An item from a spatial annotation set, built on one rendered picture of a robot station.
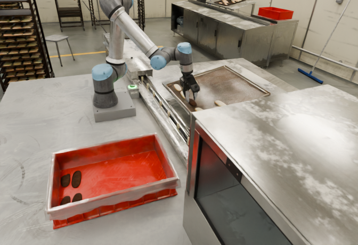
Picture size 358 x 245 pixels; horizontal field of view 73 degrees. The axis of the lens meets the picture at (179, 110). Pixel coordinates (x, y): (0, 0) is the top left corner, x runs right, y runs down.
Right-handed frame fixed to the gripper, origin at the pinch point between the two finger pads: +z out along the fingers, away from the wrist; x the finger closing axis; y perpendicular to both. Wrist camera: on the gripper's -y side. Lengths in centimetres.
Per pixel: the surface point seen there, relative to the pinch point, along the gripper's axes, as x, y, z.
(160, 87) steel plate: 7.0, 43.2, 8.6
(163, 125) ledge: 24.1, -12.7, 1.1
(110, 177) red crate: 58, -36, -1
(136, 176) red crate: 47, -40, 1
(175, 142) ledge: 23.4, -28.7, 1.2
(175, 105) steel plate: 7.0, 12.5, 8.5
